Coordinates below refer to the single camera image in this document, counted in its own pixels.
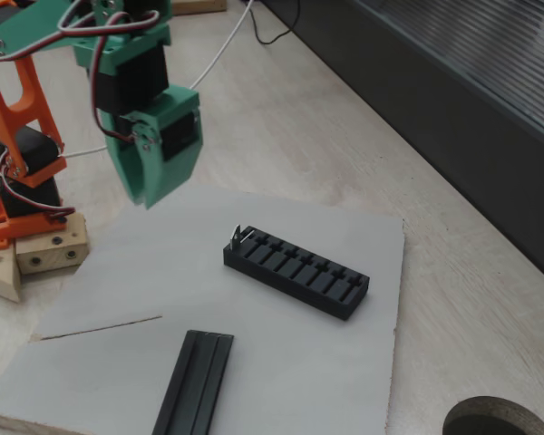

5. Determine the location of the wooden base beam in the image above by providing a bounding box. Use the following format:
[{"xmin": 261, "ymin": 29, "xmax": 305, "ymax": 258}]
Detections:
[{"xmin": 15, "ymin": 211, "xmax": 91, "ymax": 276}]

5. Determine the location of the black slotted holder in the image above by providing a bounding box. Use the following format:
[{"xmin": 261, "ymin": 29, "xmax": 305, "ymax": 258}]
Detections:
[{"xmin": 222, "ymin": 225, "xmax": 371, "ymax": 322}]

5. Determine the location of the black aluminium profile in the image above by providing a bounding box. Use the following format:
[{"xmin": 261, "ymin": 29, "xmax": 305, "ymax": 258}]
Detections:
[{"xmin": 151, "ymin": 329, "xmax": 235, "ymax": 435}]

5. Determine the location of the white USB cable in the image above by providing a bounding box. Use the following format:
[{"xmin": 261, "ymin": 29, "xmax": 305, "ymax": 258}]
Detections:
[{"xmin": 65, "ymin": 0, "xmax": 255, "ymax": 158}]

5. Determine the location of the wrist servo wire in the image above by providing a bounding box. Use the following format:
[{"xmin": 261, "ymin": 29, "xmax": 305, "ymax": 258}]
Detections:
[{"xmin": 56, "ymin": 0, "xmax": 162, "ymax": 144}]

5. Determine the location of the wooden wedge block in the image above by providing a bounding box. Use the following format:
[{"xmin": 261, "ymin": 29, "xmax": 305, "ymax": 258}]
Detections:
[{"xmin": 0, "ymin": 244, "xmax": 23, "ymax": 304}]

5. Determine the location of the thin silver metal tool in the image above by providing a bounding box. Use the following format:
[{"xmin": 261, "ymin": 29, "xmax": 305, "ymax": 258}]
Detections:
[{"xmin": 228, "ymin": 224, "xmax": 257, "ymax": 251}]

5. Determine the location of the black power cable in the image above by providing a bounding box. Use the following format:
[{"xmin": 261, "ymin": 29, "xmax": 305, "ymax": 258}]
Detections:
[{"xmin": 248, "ymin": 0, "xmax": 300, "ymax": 46}]

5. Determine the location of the grey plywood board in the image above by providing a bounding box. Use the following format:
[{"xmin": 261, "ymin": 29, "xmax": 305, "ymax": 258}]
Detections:
[{"xmin": 0, "ymin": 178, "xmax": 407, "ymax": 435}]

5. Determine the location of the base servo wire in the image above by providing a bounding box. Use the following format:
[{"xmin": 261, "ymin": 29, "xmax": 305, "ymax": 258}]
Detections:
[{"xmin": 0, "ymin": 174, "xmax": 76, "ymax": 224}]

